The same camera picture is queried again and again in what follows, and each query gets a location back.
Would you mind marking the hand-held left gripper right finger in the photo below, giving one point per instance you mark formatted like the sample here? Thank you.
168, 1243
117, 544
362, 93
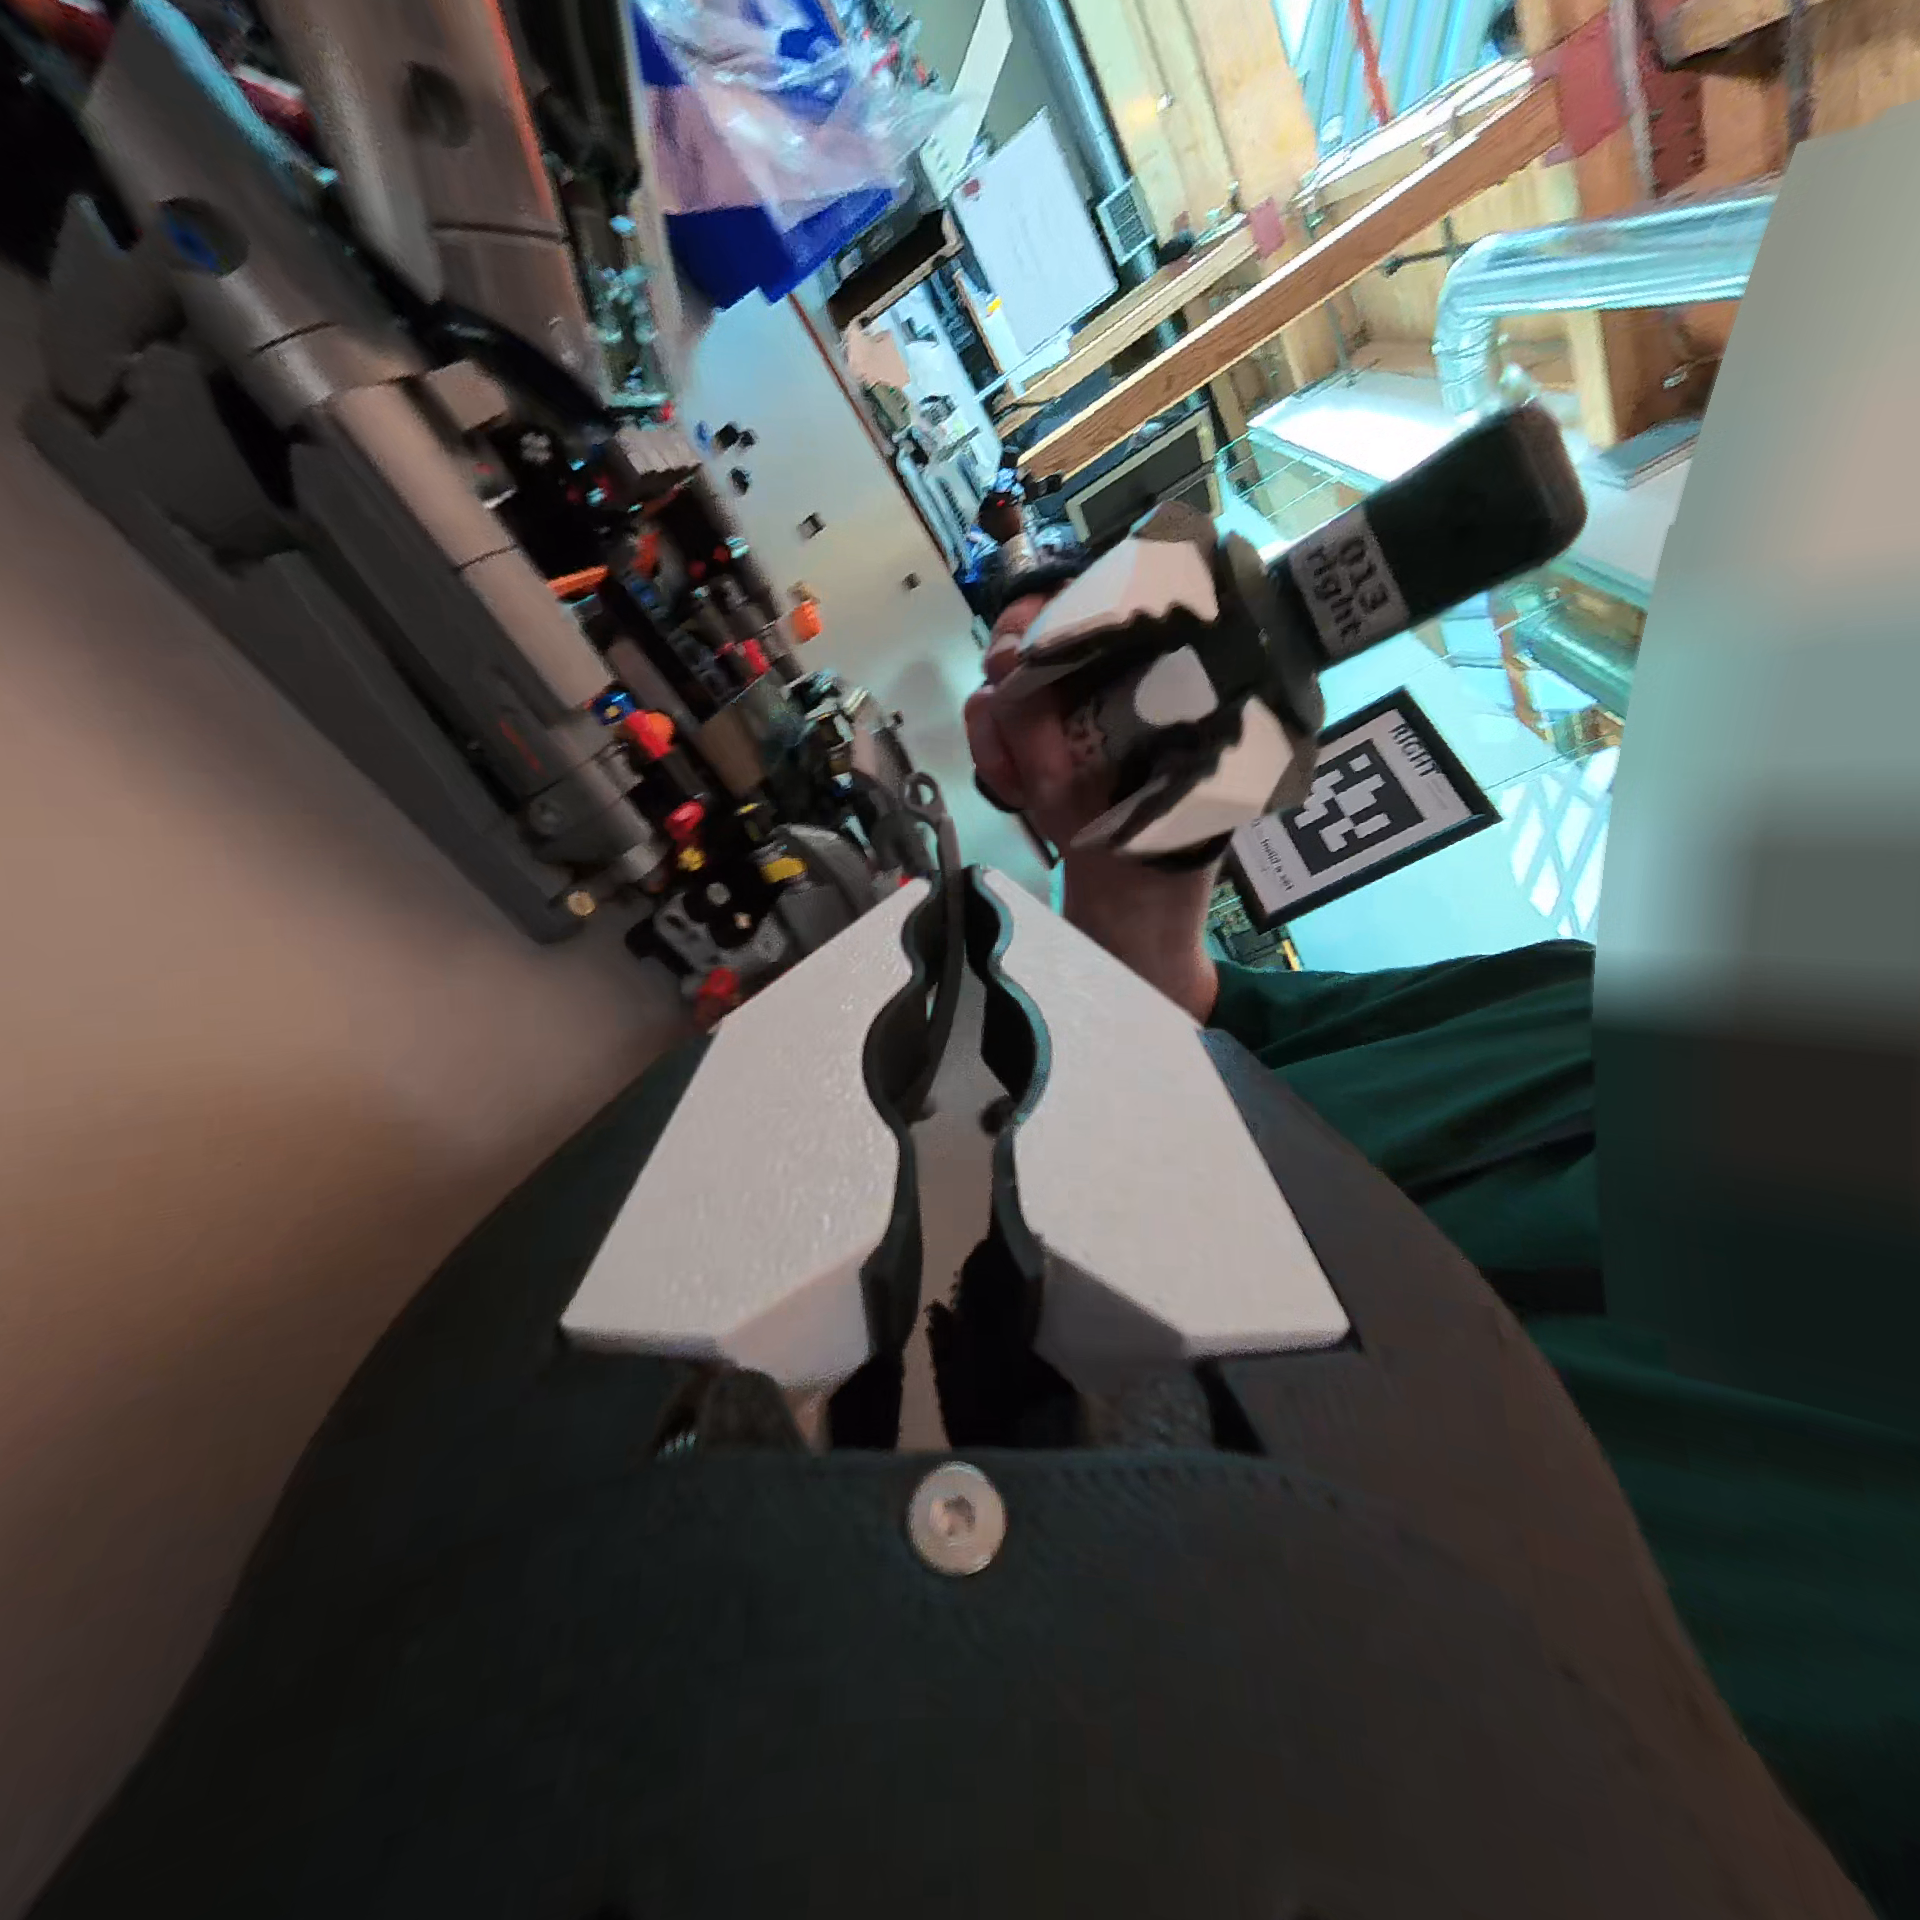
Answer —
1185, 1201

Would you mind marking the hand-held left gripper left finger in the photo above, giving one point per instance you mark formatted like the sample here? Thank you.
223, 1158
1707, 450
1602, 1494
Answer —
735, 1201

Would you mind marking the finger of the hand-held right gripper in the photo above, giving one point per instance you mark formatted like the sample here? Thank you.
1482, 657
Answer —
1125, 593
1215, 796

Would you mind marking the grey toy brick car model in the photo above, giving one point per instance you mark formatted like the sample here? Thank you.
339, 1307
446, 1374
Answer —
376, 450

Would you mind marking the person's right forearm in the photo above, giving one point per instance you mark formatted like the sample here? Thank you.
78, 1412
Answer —
1142, 930

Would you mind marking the person's right hand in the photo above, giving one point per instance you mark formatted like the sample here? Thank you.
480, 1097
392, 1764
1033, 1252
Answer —
1050, 733

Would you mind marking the black framed marker sign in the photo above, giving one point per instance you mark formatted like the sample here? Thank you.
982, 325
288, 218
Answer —
1358, 802

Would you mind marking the wooden support column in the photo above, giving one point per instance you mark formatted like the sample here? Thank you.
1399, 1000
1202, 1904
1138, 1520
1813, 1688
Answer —
1319, 254

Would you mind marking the orange toy brick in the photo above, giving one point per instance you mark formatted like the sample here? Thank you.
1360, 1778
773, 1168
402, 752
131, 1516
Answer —
806, 617

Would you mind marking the scattered small black toy bricks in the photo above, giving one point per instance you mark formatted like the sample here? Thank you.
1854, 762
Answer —
809, 529

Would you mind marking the white vent grille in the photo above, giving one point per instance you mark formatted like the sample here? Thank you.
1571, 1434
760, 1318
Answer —
1125, 218

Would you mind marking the whiteboard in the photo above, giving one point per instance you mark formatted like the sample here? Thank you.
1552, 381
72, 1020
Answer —
1037, 224

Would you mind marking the blue plastic bin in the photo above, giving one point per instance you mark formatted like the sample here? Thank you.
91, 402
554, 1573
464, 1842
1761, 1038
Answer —
763, 241

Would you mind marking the person's green shirt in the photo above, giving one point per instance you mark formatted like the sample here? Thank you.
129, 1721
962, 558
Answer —
1725, 1424

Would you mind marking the silver spiral ventilation duct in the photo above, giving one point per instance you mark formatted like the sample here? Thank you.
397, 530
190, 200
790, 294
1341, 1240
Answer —
1589, 254

